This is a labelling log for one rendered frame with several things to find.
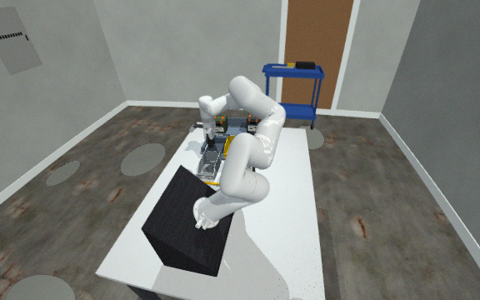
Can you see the olive green case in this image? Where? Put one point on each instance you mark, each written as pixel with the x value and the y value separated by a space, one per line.
pixel 221 126

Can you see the yellow open bin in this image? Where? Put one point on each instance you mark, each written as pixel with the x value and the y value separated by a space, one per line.
pixel 227 144

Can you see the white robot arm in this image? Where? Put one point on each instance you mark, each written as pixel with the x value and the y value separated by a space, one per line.
pixel 245 150

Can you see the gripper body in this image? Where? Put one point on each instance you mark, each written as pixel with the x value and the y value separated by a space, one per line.
pixel 210 129

